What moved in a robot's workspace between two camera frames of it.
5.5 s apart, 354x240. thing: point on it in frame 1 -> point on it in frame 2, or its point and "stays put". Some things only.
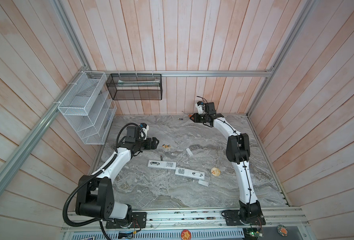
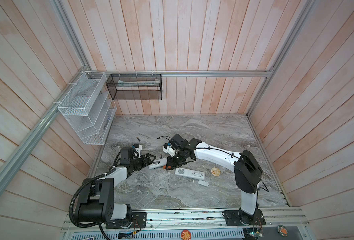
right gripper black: [195, 116] -> [171, 163]
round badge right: [282, 230] stays put
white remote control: [162, 164] stays put
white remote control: [186, 172] stays put
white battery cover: [203, 182] stays put
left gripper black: [153, 142] -> [147, 162]
